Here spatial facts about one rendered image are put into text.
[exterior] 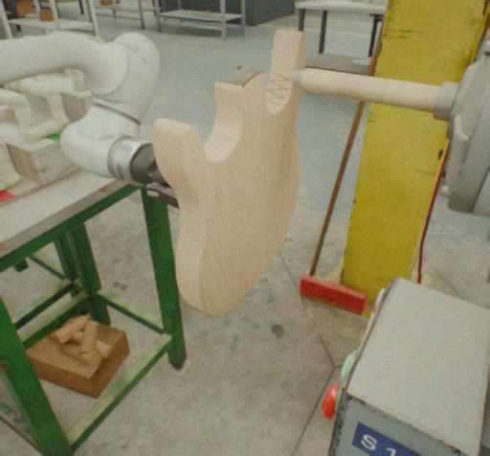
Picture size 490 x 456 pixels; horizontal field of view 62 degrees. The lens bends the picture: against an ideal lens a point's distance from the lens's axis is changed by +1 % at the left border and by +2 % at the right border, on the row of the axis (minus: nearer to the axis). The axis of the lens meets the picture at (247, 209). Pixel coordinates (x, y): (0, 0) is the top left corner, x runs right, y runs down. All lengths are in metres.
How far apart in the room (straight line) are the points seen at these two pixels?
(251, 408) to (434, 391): 1.30
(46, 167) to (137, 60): 0.36
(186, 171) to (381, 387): 0.29
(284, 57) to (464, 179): 0.35
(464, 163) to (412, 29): 1.03
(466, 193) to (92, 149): 0.64
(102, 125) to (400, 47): 0.99
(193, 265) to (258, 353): 1.22
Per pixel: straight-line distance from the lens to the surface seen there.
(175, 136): 0.46
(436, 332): 0.42
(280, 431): 1.61
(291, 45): 0.68
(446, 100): 0.55
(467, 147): 0.46
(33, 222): 0.95
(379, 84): 0.58
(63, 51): 0.77
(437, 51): 1.46
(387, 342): 0.40
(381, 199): 1.67
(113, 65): 0.83
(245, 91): 0.55
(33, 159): 1.05
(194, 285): 0.60
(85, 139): 0.86
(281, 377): 1.72
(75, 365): 1.70
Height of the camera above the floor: 1.42
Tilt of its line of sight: 33 degrees down
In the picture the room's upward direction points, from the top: straight up
